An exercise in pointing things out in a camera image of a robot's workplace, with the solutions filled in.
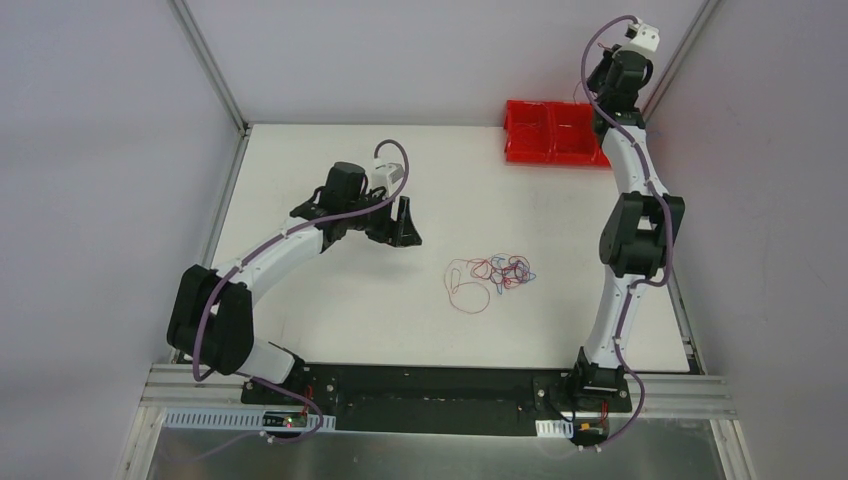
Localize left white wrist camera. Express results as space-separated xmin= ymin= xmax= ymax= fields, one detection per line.
xmin=370 ymin=162 xmax=405 ymax=196

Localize right aluminium frame post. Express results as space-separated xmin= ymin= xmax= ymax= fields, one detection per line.
xmin=643 ymin=0 xmax=723 ymax=120

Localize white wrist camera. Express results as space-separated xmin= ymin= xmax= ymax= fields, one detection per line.
xmin=370 ymin=162 xmax=405 ymax=196
xmin=622 ymin=21 xmax=660 ymax=58

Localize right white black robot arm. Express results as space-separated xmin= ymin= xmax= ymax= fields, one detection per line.
xmin=566 ymin=45 xmax=685 ymax=411

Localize left aluminium frame post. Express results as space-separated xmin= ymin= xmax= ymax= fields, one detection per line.
xmin=167 ymin=0 xmax=249 ymax=137

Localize pink thin cable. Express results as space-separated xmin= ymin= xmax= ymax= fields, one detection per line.
xmin=513 ymin=105 xmax=551 ymax=160

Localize red three-compartment plastic bin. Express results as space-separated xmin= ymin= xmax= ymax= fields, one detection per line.
xmin=503 ymin=100 xmax=610 ymax=169

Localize aluminium frame post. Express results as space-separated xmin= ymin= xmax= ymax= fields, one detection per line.
xmin=167 ymin=0 xmax=249 ymax=137
xmin=643 ymin=0 xmax=723 ymax=120

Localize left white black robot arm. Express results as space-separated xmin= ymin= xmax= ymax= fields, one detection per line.
xmin=166 ymin=162 xmax=422 ymax=405

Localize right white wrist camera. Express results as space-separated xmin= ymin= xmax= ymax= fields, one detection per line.
xmin=622 ymin=21 xmax=660 ymax=58

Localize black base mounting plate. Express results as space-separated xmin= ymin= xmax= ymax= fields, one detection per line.
xmin=240 ymin=363 xmax=637 ymax=437

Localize aluminium front rail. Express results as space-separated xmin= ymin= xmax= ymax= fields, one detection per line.
xmin=139 ymin=364 xmax=738 ymax=420

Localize white slotted cable duct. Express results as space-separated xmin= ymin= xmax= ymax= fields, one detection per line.
xmin=163 ymin=408 xmax=336 ymax=433

